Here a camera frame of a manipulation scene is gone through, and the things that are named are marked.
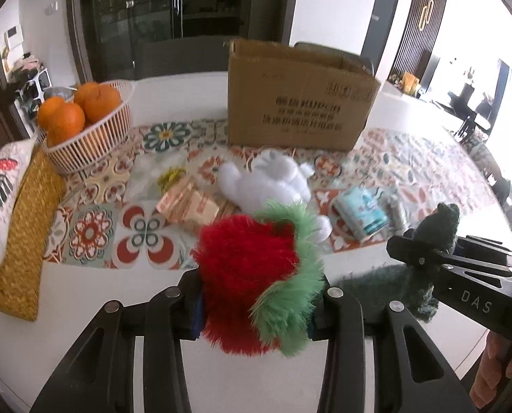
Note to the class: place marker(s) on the orange fruit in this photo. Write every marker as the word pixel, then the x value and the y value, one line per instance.
pixel 47 110
pixel 84 91
pixel 100 102
pixel 67 122

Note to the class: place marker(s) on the orange fruit right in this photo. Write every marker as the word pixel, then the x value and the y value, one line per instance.
pixel 100 102

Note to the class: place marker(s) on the dark green knitted toy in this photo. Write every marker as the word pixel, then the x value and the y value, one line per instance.
pixel 410 285

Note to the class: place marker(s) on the right human hand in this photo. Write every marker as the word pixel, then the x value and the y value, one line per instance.
pixel 490 371

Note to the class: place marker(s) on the black glass door cabinet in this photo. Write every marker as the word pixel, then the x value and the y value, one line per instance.
pixel 136 39

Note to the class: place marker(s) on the orange fruit back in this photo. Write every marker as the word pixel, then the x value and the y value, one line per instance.
pixel 84 91

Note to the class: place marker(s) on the teal tissue pack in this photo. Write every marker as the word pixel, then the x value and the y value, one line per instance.
pixel 361 212

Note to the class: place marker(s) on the brown cardboard box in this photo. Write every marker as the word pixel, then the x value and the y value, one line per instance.
pixel 290 97

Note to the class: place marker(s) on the red green furry plush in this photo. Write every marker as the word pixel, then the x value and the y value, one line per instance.
pixel 261 275

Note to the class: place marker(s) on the gold wall ornament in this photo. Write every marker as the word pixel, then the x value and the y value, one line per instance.
pixel 425 15

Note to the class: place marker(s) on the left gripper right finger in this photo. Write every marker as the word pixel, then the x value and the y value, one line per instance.
pixel 410 373

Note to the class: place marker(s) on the woven yellow placemat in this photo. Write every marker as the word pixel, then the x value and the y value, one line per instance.
pixel 32 217

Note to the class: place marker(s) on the beige patterned cloth pouch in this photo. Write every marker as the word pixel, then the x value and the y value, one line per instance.
pixel 187 206

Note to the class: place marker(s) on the orange fruit front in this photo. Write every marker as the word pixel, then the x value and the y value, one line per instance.
pixel 67 122

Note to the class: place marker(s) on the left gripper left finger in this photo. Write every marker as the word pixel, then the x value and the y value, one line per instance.
pixel 97 372

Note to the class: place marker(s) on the patterned tile table runner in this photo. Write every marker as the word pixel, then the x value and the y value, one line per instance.
pixel 108 218

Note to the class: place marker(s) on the white plush bunny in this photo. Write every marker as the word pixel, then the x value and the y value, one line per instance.
pixel 275 191

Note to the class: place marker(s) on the white fruit basket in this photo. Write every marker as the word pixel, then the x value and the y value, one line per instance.
pixel 96 142

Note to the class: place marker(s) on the dark chair right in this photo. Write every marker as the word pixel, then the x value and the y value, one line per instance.
pixel 364 62

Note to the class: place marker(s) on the orange fruit left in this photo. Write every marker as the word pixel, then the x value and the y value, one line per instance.
pixel 47 110

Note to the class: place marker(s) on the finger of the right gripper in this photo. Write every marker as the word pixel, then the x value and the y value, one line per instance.
pixel 419 254
pixel 474 244

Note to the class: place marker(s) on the white shoe rack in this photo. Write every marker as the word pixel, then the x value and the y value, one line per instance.
pixel 31 95

